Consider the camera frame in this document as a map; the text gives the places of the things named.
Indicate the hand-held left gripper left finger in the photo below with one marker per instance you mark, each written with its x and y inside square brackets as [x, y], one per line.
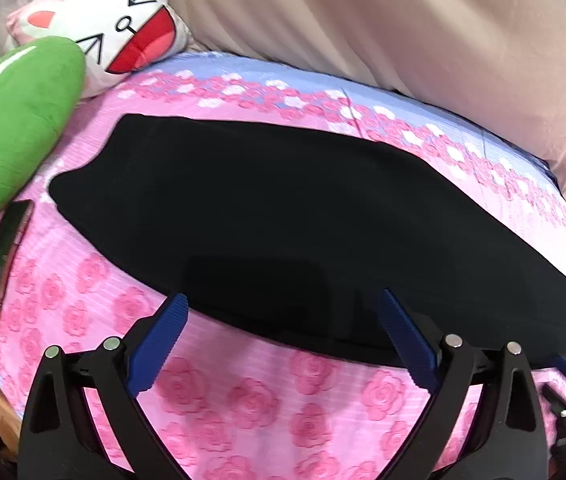
[160, 340]

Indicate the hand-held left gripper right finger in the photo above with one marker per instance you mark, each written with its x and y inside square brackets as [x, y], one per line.
[405, 340]

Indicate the black pants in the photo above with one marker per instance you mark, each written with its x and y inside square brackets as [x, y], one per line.
[283, 230]

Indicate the pink floral bedsheet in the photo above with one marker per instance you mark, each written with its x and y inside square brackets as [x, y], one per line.
[243, 410]

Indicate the black smartphone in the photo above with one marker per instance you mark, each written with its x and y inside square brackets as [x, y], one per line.
[5, 255]

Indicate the green plush pillow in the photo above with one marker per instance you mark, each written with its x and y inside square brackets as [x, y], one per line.
[13, 125]

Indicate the beige fabric drape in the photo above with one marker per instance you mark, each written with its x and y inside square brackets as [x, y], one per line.
[413, 35]

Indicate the white cat face pillow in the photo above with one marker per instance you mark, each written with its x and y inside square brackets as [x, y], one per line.
[113, 25]

